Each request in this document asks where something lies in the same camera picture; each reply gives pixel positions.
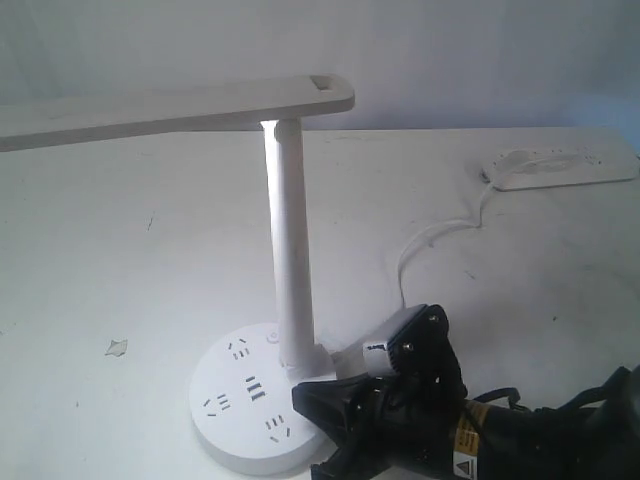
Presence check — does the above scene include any white desk lamp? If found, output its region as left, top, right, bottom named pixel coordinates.
left=1, top=74, right=355, bottom=475

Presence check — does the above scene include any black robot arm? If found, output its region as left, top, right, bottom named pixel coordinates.
left=292, top=304, right=639, bottom=479

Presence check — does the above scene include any wrist camera with silver bracket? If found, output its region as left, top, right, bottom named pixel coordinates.
left=335, top=304, right=449, bottom=379

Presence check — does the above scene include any white plug in strip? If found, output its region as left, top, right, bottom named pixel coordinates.
left=494, top=150, right=549, bottom=176

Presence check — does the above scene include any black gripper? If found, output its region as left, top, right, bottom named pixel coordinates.
left=292, top=330, right=480, bottom=480

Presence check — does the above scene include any white power strip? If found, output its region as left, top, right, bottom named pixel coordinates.
left=482, top=144, right=639, bottom=192

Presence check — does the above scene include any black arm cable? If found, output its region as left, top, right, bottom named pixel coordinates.
left=467, top=384, right=601, bottom=419

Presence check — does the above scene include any white plug with cable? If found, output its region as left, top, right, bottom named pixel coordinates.
left=396, top=179, right=496, bottom=307

